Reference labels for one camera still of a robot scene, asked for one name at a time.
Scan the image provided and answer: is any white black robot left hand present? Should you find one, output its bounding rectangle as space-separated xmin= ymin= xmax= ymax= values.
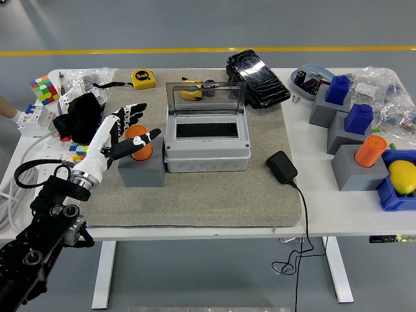
xmin=71 ymin=102 xmax=162 ymax=183

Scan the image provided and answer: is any orange cylinder battery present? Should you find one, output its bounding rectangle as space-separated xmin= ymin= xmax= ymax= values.
xmin=354 ymin=135 xmax=388 ymax=168
xmin=125 ymin=124 xmax=153 ymax=162

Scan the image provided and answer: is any grey plastic junction box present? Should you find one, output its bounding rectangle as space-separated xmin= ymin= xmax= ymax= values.
xmin=164 ymin=109 xmax=253 ymax=174

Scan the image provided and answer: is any transparent hinged box lid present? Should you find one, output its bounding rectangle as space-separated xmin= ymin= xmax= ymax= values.
xmin=165 ymin=81 xmax=247 ymax=114

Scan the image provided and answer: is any small multicoloured puzzle cube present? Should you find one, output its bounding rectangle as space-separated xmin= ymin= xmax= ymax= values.
xmin=68 ymin=144 xmax=90 ymax=163

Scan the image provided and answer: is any white circuit breaker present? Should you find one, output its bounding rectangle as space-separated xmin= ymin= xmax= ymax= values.
xmin=16 ymin=103 xmax=57 ymax=138

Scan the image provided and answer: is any black cloth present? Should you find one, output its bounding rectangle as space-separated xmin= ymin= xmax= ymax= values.
xmin=52 ymin=92 xmax=102 ymax=144

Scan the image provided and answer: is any large multicoloured puzzle cube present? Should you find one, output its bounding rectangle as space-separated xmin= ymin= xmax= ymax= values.
xmin=29 ymin=75 xmax=62 ymax=106

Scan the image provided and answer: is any white power strip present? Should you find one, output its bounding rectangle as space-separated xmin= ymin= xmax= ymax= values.
xmin=32 ymin=129 xmax=85 ymax=209

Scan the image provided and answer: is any grey block with round hole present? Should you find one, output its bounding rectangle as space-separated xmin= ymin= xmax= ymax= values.
xmin=117 ymin=136 xmax=166 ymax=189

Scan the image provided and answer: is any clear plastic bag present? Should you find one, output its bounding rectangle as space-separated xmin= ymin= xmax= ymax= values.
xmin=63 ymin=67 xmax=113 ymax=98

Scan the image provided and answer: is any yellow square tape measure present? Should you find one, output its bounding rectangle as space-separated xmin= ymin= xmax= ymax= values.
xmin=131 ymin=69 xmax=157 ymax=90

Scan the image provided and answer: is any yellow round tape measure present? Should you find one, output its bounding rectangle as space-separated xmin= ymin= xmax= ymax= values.
xmin=180 ymin=77 xmax=205 ymax=101

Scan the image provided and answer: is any white table leg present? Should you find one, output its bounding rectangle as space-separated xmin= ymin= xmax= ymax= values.
xmin=324 ymin=236 xmax=354 ymax=304
xmin=91 ymin=240 xmax=117 ymax=309

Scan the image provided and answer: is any grey-brown mat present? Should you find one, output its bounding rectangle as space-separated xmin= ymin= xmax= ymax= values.
xmin=83 ymin=68 xmax=302 ymax=228

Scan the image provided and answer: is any black cracked tablet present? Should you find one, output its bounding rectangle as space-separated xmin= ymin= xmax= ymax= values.
xmin=226 ymin=49 xmax=292 ymax=110

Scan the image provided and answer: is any black power adapter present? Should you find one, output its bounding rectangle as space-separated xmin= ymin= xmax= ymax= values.
xmin=265 ymin=150 xmax=298 ymax=186

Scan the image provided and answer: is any brown capacitor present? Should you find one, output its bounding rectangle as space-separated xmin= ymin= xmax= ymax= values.
xmin=302 ymin=77 xmax=321 ymax=95

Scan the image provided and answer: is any grey holder block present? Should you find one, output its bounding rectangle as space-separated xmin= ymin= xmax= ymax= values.
xmin=308 ymin=83 xmax=352 ymax=128
xmin=330 ymin=144 xmax=390 ymax=192
xmin=326 ymin=111 xmax=373 ymax=155

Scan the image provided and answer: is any pale blue oval tray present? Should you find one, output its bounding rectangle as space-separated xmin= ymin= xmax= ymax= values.
xmin=290 ymin=64 xmax=335 ymax=101

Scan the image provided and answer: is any blue plastic block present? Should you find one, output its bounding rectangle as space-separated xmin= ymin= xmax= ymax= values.
xmin=344 ymin=103 xmax=374 ymax=135
xmin=324 ymin=74 xmax=352 ymax=107

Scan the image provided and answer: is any white table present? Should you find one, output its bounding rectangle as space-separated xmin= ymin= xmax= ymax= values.
xmin=0 ymin=67 xmax=416 ymax=242

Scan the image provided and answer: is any clear bag of components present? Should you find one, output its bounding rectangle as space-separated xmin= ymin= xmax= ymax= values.
xmin=349 ymin=66 xmax=406 ymax=101
xmin=372 ymin=96 xmax=416 ymax=138

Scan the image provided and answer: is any blue plastic bin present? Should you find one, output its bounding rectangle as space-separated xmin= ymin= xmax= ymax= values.
xmin=376 ymin=149 xmax=416 ymax=212

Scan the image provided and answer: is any black table control panel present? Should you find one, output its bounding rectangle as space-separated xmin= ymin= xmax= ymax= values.
xmin=369 ymin=234 xmax=416 ymax=244

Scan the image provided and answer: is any yellow lemon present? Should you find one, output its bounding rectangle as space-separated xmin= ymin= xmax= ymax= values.
xmin=388 ymin=159 xmax=416 ymax=196

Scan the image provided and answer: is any black tape measure strap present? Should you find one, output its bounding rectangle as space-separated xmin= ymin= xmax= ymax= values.
xmin=92 ymin=81 xmax=134 ymax=89

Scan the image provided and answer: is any white power cable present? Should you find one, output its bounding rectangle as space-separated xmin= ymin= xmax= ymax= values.
xmin=0 ymin=129 xmax=61 ymax=232

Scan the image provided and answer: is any black adapter cord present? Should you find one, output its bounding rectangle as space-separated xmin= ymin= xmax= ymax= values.
xmin=271 ymin=180 xmax=326 ymax=312

